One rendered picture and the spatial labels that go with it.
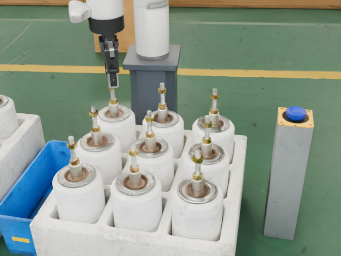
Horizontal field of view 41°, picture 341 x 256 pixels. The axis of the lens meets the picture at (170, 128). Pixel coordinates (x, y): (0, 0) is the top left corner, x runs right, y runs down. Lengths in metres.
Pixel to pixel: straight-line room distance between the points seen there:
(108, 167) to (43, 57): 1.19
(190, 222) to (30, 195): 0.50
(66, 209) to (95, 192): 0.06
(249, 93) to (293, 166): 0.76
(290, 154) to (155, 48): 0.47
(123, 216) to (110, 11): 0.40
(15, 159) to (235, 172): 0.54
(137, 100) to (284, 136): 0.48
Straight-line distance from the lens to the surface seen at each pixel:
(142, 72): 1.22
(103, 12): 0.94
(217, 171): 0.91
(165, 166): 0.94
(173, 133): 1.02
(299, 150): 0.97
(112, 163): 0.97
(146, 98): 1.26
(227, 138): 1.01
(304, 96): 1.73
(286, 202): 1.05
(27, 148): 1.23
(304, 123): 0.95
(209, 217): 0.83
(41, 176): 1.23
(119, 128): 1.05
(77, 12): 0.93
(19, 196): 1.15
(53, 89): 1.80
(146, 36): 1.20
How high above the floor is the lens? 0.79
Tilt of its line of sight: 32 degrees down
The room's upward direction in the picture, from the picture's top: 1 degrees counter-clockwise
